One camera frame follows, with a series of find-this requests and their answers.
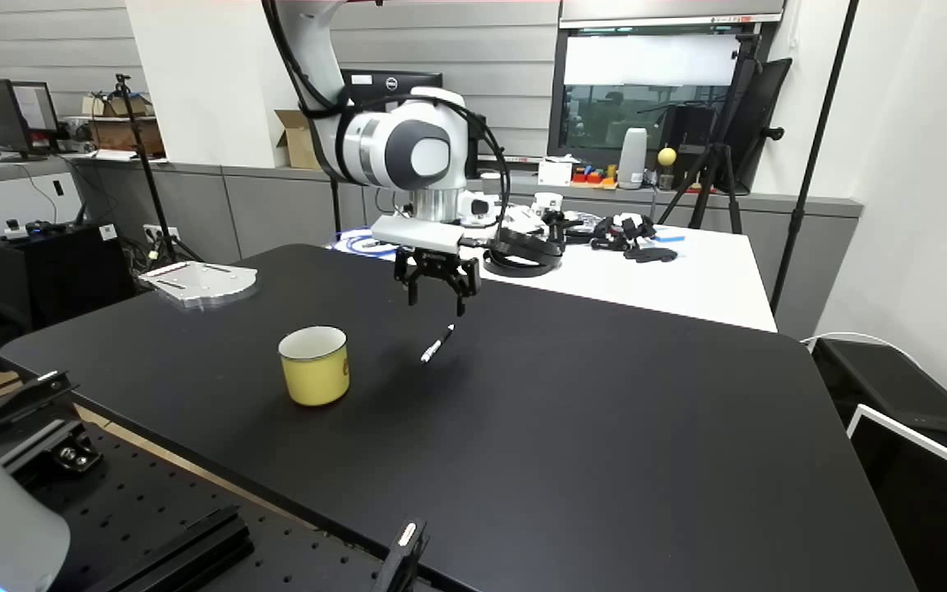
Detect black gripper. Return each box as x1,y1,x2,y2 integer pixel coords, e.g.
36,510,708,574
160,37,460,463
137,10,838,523
390,245,488,322

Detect black and white pen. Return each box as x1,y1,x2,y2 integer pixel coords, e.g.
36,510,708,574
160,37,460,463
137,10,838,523
416,319,463,369

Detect white electronic parts pile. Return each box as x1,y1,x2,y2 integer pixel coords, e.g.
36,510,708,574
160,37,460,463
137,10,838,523
456,188,568,234

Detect black headset device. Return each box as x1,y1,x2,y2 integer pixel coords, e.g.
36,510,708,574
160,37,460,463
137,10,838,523
480,204,565,279

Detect yellow enamel mug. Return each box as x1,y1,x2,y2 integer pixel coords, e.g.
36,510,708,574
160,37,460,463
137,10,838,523
275,322,356,410

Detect small white box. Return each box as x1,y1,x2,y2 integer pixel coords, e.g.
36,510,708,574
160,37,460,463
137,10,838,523
535,153,579,188

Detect small red objects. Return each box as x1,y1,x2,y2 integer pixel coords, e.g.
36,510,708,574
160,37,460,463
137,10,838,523
576,161,621,188

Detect small brown cardboard box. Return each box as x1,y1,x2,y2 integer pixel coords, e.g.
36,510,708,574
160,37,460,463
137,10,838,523
268,106,326,175

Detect white work table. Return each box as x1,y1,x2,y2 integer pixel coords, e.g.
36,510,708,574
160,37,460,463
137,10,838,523
326,214,784,334

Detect white cylinder speaker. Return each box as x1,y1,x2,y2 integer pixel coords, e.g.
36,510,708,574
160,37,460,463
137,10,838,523
614,124,653,194

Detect black table clamp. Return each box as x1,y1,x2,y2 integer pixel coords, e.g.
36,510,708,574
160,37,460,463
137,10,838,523
0,369,92,463
371,516,432,592

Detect dark framed monitor screen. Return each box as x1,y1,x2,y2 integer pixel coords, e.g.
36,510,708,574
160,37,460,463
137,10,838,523
550,21,796,170

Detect black perforated breadboard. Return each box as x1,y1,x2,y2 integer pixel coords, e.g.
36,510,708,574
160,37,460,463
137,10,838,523
0,373,435,592

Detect black low cabinet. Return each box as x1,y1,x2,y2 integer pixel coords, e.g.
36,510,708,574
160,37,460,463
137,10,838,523
0,219,143,334

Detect black vertical pole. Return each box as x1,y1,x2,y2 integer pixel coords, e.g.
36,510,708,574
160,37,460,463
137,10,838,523
765,0,865,319

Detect small desktop monitor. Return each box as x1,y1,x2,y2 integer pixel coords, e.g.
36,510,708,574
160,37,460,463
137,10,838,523
0,74,62,159

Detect black box case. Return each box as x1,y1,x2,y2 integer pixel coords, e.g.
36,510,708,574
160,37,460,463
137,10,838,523
809,331,947,470

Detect white framed black panel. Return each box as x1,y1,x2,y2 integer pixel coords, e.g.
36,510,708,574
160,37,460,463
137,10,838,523
840,400,947,592

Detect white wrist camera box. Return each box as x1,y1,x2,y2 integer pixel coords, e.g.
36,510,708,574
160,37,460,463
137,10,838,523
365,209,467,260

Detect silver metal plate with handle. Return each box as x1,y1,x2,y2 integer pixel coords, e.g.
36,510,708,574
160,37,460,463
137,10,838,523
136,255,262,315

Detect black camera tripod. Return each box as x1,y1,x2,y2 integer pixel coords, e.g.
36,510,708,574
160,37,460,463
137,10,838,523
107,70,195,271
653,22,789,236

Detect black aluminium rail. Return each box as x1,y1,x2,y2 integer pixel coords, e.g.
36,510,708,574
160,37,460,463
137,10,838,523
90,502,260,592

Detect black corner bracket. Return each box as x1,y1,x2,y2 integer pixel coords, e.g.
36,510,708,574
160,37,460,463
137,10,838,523
48,432,106,478

